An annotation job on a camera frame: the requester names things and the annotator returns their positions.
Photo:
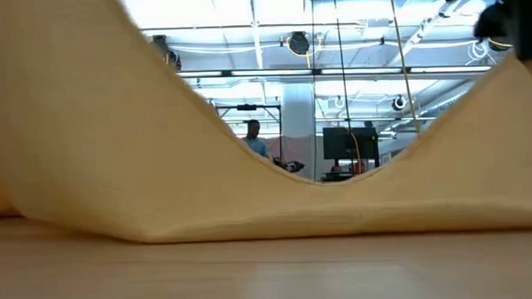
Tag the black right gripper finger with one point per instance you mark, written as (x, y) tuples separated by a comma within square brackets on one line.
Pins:
[(528, 29)]

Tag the yellow waffle weave towel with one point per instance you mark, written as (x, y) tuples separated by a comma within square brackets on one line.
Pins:
[(115, 150)]

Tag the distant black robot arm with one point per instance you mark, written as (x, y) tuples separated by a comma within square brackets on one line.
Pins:
[(293, 166)]

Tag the long horizontal light bar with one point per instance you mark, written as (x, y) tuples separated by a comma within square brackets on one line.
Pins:
[(356, 70)]

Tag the black monitor on stand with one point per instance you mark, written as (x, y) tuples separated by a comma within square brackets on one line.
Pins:
[(341, 142)]

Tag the person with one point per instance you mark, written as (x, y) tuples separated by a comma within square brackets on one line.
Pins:
[(256, 143)]

